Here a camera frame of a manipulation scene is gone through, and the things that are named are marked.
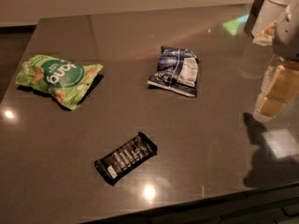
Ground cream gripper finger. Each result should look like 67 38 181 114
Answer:
255 65 276 109
259 64 299 118

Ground black rxbar chocolate wrapper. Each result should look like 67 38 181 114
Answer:
94 132 158 186

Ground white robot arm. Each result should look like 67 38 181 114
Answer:
253 0 299 122

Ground dark box behind canister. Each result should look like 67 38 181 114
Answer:
244 0 264 36

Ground white cylindrical canister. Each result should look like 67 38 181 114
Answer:
251 0 292 37

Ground blue chip bag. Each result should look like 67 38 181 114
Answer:
148 46 200 97

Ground green snack bag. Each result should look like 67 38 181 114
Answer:
16 54 104 110

